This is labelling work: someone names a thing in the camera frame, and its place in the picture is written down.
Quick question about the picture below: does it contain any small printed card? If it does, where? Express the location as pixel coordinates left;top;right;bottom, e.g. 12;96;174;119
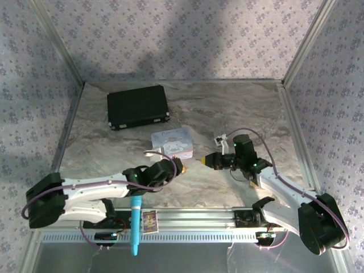
142;210;159;235

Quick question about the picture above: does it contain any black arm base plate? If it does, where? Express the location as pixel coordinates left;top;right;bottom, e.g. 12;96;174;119
78;209;134;230
234;209;287;229

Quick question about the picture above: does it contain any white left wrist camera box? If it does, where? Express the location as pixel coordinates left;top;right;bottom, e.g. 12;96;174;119
143;146;166;160

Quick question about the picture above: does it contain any cartoon dog tin box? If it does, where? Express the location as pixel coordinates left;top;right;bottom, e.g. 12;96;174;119
150;127;196;160

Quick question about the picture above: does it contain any slotted grey cable duct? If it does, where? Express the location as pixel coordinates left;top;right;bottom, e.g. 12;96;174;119
41;230;338;245

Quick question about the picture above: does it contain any aluminium corner post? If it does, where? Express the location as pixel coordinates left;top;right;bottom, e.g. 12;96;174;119
28;0;86;85
280;0;342;86

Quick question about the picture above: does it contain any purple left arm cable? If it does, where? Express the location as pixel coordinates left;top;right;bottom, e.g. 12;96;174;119
22;158;179;251

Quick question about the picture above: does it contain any aluminium side rail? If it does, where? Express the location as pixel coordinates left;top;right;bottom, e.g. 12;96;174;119
48;81;86;174
276;82;319;193

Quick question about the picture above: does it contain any small controller circuit board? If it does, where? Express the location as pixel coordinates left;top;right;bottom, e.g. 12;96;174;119
94;232;119;241
255;231;277;241

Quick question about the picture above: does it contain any aluminium front rail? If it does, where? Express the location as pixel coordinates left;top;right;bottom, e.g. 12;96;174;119
30;206;341;231

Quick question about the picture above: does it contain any light blue marker pen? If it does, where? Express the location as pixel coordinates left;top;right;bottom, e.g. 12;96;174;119
130;195;143;257

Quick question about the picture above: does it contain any black hard case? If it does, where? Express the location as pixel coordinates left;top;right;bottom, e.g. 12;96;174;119
106;84;171;131

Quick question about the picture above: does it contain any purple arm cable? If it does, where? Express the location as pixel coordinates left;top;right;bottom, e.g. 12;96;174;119
224;127;351;251
22;158;179;251

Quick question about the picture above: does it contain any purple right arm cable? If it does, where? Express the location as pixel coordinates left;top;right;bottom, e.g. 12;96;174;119
224;127;351;251

